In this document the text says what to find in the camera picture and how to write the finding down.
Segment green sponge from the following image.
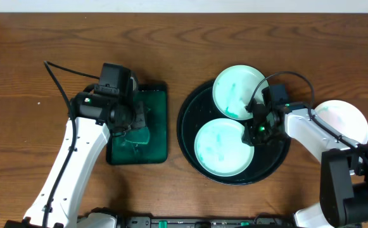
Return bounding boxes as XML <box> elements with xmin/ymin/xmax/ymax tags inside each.
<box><xmin>124</xmin><ymin>127</ymin><xmax>150</xmax><ymax>145</ymax></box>

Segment pale green plate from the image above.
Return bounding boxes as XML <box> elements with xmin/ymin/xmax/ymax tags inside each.
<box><xmin>212</xmin><ymin>65</ymin><xmax>265</xmax><ymax>120</ymax></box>
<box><xmin>194</xmin><ymin>118</ymin><xmax>255</xmax><ymax>177</ymax></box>

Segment white plate green stain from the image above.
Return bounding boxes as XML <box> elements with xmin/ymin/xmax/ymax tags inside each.
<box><xmin>315</xmin><ymin>100</ymin><xmax>368</xmax><ymax>144</ymax></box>

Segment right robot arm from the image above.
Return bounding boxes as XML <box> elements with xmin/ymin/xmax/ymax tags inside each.
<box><xmin>242</xmin><ymin>103</ymin><xmax>368</xmax><ymax>227</ymax></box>

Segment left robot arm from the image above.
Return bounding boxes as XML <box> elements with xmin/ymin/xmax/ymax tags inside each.
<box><xmin>4</xmin><ymin>92</ymin><xmax>146</xmax><ymax>228</ymax></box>

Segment rectangular black tray green water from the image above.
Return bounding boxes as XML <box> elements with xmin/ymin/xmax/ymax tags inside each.
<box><xmin>106</xmin><ymin>83</ymin><xmax>168</xmax><ymax>165</ymax></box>

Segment round black tray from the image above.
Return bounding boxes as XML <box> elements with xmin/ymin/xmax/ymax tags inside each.
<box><xmin>177</xmin><ymin>80</ymin><xmax>291</xmax><ymax>186</ymax></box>

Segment right black cable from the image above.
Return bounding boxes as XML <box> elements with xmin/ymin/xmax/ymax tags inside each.
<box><xmin>245</xmin><ymin>70</ymin><xmax>368</xmax><ymax>191</ymax></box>

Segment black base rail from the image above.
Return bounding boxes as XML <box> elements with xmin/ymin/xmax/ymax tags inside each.
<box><xmin>77</xmin><ymin>207</ymin><xmax>298</xmax><ymax>228</ymax></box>

